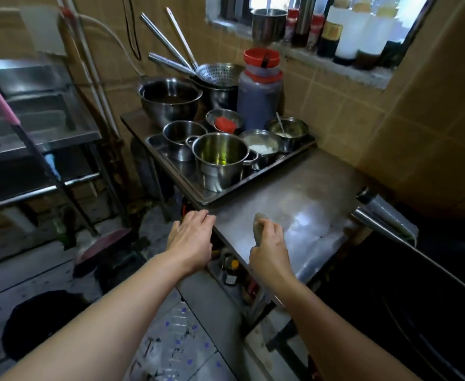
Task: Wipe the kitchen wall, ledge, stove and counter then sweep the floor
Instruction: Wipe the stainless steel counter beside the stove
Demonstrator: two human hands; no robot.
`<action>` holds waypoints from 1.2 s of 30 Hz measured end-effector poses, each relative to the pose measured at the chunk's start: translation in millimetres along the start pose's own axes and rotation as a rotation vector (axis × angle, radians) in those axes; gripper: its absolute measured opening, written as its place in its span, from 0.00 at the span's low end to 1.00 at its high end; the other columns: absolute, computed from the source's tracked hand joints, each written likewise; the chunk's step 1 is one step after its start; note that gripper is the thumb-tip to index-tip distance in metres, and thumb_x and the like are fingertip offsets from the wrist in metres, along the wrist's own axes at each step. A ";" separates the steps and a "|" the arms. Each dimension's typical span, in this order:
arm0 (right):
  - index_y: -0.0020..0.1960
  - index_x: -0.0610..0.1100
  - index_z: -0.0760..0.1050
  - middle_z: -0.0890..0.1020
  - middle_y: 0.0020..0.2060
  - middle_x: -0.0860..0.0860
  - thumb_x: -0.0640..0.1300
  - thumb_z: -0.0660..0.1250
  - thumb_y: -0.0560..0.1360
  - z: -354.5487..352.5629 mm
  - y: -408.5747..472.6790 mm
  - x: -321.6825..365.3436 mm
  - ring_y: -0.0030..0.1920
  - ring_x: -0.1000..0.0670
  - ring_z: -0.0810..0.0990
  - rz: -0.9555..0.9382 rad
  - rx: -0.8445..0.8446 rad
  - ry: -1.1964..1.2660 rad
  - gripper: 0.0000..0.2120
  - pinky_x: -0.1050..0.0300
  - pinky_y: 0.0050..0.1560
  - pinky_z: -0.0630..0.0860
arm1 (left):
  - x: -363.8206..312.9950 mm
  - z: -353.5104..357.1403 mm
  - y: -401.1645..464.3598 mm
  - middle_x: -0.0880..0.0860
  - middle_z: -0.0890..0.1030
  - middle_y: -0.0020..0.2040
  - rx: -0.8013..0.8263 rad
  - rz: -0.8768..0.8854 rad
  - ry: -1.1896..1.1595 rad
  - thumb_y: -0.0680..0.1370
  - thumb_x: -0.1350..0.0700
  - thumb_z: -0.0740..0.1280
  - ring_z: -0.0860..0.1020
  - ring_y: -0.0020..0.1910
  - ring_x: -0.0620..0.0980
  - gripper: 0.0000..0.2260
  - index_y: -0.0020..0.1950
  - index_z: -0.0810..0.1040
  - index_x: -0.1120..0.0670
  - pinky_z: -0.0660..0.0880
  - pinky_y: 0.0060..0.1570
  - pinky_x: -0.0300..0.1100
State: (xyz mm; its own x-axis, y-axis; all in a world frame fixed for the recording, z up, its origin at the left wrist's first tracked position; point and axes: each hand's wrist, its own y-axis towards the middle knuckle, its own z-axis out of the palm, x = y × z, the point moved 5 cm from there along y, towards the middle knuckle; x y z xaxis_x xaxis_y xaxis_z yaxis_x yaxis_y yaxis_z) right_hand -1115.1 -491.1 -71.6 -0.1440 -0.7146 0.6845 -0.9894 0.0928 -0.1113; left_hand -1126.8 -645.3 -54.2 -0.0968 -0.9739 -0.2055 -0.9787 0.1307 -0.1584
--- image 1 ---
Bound grey cleaning cloth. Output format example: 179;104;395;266
252;212;272;247

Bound white wall pipes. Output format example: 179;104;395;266
56;0;146;141

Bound black bucket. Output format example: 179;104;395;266
1;290;92;362

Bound metal spoon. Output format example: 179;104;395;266
276;112;293;138

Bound pink handled broom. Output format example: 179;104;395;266
0;67;138;278

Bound dark steel bottle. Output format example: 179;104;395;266
292;0;317;48

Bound small steel pot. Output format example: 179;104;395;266
162;120;208;162

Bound person's right hand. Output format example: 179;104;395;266
248;218;297;292

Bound steel bowl with spoon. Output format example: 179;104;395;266
266;116;309;153

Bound steel colander strainer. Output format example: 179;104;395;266
148;52;244;89

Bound red capped bottle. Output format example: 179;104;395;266
283;8;300;45
306;13;326;51

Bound steel bowl with white powder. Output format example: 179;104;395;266
239;129;284;167

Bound dark jar with red lid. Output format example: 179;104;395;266
236;47;285;132

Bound squeeze bottle with dark sauce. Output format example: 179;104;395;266
317;0;354;58
333;0;373;66

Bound small steel bowl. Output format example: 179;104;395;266
205;109;245;135

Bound person's left hand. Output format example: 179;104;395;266
165;209;217;276

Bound steel work table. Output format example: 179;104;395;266
120;109;370;381

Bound person's left forearm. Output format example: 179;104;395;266
0;254;201;381

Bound deep steel bowl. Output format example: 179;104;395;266
190;75;241;112

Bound steel sink unit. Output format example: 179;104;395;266
0;55;132;234

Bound black cable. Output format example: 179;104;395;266
121;0;142;62

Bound small dark bottle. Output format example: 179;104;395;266
224;258;241;287

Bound large steel mixing bowl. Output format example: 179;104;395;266
138;78;203;128

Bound rectangular steel tray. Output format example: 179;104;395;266
145;130;317;206

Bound black wok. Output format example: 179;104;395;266
316;200;465;381

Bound steel cup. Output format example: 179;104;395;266
251;8;288;46

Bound clear plastic bottle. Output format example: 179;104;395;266
137;299;195;381

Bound steel wok handle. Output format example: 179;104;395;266
351;187;420;247

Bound large steel pot with handles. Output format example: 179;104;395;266
185;133;259;193

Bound steel ladle handle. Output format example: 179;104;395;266
165;6;200;71
139;12;193;70

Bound person's right forearm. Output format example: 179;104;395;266
271;274;422;381

